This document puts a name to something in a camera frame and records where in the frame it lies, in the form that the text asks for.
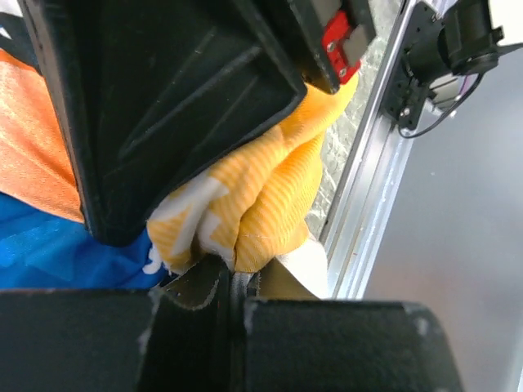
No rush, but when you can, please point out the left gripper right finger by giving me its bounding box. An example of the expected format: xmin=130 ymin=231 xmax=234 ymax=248
xmin=230 ymin=264 xmax=463 ymax=391

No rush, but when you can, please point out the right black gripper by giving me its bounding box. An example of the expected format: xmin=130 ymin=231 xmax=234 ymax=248
xmin=285 ymin=0 xmax=376 ymax=92

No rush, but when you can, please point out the white pillow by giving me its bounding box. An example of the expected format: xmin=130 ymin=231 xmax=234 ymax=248
xmin=260 ymin=236 xmax=329 ymax=300

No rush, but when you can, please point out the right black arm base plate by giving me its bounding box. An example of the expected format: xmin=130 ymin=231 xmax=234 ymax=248
xmin=381 ymin=1 xmax=449 ymax=131

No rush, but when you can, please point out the yellow pillowcase with blue lining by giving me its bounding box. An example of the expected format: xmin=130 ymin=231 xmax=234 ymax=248
xmin=0 ymin=7 xmax=360 ymax=290

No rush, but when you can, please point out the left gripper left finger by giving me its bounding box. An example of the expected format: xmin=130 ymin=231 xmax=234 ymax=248
xmin=1 ymin=257 xmax=230 ymax=391

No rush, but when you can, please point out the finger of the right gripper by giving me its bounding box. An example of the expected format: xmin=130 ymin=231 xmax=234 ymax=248
xmin=20 ymin=1 xmax=306 ymax=246

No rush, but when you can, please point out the aluminium mounting rail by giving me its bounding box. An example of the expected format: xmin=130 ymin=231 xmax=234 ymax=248
xmin=320 ymin=1 xmax=417 ymax=300

